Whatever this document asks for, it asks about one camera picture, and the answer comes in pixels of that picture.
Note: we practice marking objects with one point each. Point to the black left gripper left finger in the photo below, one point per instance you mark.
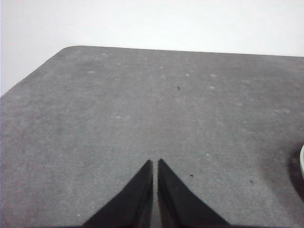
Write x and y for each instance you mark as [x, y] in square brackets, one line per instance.
[135, 202]

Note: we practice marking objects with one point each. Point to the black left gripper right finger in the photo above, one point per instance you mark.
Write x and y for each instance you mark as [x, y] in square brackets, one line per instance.
[175, 204]

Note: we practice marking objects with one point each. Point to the green plate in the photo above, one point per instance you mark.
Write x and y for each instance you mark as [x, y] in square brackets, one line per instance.
[302, 159]

